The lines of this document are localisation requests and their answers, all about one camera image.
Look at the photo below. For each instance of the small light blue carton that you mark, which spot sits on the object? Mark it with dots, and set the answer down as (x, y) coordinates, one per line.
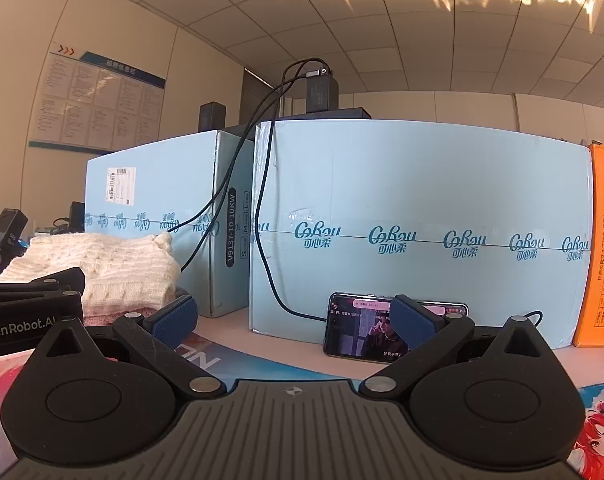
(157, 170)

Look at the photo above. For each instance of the large light blue carton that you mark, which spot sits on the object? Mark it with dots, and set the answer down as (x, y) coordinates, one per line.
(406, 185)

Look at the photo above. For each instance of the printed desk mat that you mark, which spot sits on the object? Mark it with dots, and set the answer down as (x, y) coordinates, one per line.
(262, 355)

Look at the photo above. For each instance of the pink knit sweater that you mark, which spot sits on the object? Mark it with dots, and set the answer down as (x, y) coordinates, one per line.
(117, 312)

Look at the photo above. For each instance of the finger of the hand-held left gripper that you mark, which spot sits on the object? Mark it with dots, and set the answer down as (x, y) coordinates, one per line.
(67, 282)

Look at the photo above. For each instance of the orange printed box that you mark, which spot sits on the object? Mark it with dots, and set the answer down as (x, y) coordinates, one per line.
(601, 240)

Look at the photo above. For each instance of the dark flat box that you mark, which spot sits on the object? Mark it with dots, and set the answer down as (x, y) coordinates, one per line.
(347, 112)

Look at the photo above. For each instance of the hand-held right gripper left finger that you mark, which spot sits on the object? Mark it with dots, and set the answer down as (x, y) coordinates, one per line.
(174, 317)

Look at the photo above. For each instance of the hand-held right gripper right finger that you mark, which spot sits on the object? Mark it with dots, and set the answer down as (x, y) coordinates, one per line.
(411, 322)

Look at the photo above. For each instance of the wall notice board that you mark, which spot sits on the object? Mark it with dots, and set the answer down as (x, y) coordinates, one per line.
(97, 100)

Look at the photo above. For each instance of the dark object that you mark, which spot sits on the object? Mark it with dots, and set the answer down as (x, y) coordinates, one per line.
(76, 212)

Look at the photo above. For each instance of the cream knit sweater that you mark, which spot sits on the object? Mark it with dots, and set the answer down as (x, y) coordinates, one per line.
(107, 265)

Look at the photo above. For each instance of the black smartphone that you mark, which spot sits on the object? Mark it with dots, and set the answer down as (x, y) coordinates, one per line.
(362, 330)

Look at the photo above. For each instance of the black power adapter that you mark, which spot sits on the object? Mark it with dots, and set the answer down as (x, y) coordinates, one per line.
(322, 90)
(212, 117)

